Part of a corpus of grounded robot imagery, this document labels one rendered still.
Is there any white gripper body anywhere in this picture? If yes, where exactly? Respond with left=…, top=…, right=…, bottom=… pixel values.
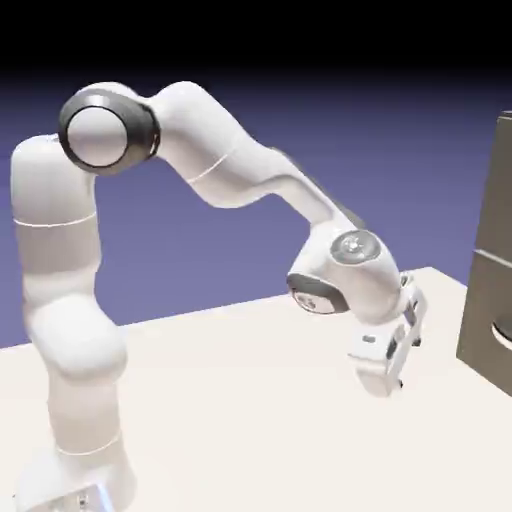
left=346, top=274, right=428, bottom=399

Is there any grey-brown drawer front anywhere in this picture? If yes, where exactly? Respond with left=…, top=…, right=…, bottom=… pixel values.
left=474, top=110, right=512, bottom=266
left=455, top=249, right=512, bottom=396

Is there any grey-brown cabinet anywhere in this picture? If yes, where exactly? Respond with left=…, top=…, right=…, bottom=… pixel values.
left=455, top=110, right=512, bottom=396

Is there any curved metal drawer handle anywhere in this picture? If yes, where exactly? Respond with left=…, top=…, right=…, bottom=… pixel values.
left=490, top=318, right=512, bottom=346

